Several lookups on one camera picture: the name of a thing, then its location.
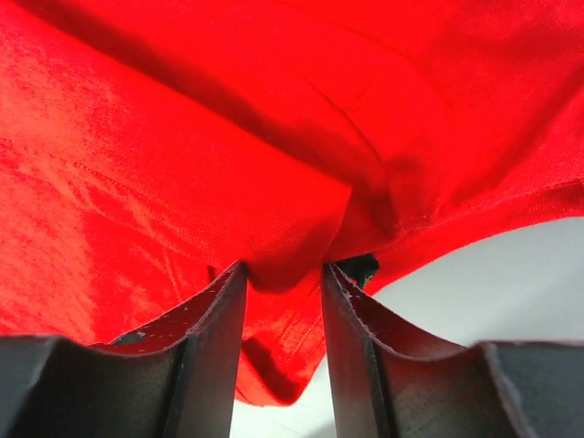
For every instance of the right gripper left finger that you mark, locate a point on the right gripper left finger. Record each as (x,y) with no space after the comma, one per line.
(173,377)

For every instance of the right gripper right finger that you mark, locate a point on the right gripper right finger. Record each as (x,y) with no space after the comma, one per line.
(390,378)

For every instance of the red t shirt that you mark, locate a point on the red t shirt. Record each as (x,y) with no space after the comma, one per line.
(148,145)

